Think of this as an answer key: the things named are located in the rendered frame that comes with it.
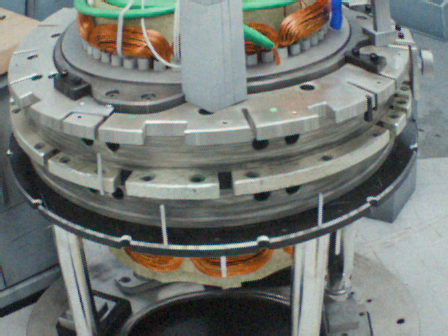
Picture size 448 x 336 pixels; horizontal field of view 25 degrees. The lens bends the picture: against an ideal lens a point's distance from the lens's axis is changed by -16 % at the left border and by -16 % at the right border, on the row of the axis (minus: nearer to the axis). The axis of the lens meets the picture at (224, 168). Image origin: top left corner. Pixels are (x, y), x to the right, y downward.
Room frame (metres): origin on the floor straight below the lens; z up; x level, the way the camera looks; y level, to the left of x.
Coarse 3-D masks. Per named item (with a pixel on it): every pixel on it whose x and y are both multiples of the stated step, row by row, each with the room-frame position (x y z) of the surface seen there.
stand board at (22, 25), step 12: (0, 12) 0.97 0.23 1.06; (12, 12) 0.96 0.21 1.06; (0, 24) 0.93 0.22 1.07; (12, 24) 0.92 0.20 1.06; (24, 24) 0.92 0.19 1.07; (36, 24) 0.91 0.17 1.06; (0, 36) 0.90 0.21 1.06; (12, 36) 0.89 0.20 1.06; (24, 36) 0.88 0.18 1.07; (0, 48) 0.86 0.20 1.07; (12, 48) 0.86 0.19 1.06; (0, 60) 0.85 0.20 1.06; (0, 72) 0.85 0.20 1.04
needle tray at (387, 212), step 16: (368, 0) 0.98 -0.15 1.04; (400, 0) 0.95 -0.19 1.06; (416, 0) 0.94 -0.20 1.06; (432, 0) 1.04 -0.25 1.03; (400, 16) 0.96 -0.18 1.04; (416, 16) 0.95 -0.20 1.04; (432, 16) 0.93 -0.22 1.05; (416, 32) 0.95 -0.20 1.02; (432, 32) 0.94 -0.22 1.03; (416, 112) 1.04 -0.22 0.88; (416, 160) 1.04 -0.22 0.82; (400, 192) 1.00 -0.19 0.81; (384, 208) 0.98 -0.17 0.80; (400, 208) 1.00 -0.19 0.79
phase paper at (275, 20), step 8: (280, 8) 0.70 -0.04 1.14; (288, 8) 0.70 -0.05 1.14; (296, 8) 0.71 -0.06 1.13; (248, 16) 0.68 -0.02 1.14; (256, 16) 0.69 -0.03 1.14; (264, 16) 0.69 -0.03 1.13; (272, 16) 0.69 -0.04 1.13; (280, 16) 0.70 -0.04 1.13; (272, 24) 0.69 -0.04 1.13; (280, 24) 0.70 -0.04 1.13
